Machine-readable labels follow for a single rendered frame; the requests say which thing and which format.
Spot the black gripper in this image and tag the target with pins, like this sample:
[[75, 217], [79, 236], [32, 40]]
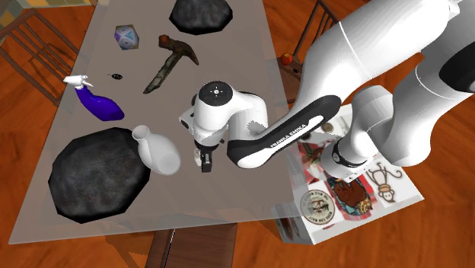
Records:
[[206, 160]]

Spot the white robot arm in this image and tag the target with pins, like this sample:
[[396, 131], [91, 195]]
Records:
[[371, 41]]

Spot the white vase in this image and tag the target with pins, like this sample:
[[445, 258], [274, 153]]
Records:
[[159, 154]]

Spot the brown wooden chair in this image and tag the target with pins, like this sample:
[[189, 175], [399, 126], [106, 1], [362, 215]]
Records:
[[41, 52], [289, 80], [200, 248]]

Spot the rusty brown hammer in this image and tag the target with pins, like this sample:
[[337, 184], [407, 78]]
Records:
[[169, 63]]

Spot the grey dining table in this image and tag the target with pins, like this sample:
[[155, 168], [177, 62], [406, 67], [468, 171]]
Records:
[[237, 55]]

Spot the large black rock slab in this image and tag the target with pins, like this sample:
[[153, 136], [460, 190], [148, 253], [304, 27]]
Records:
[[96, 174]]

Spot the blue spray bottle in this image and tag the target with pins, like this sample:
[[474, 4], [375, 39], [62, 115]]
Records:
[[100, 105]]

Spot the small black round object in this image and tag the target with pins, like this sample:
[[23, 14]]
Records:
[[117, 76]]

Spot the red apple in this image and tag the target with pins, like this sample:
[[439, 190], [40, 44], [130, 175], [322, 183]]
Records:
[[286, 59]]

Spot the small black rock slab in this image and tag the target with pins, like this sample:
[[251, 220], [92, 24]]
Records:
[[200, 16]]

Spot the purple white polyhedral die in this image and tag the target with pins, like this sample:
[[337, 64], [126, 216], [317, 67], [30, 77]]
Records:
[[126, 37]]

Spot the sticker patterned robot stand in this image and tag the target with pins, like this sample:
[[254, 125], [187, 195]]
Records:
[[397, 193]]

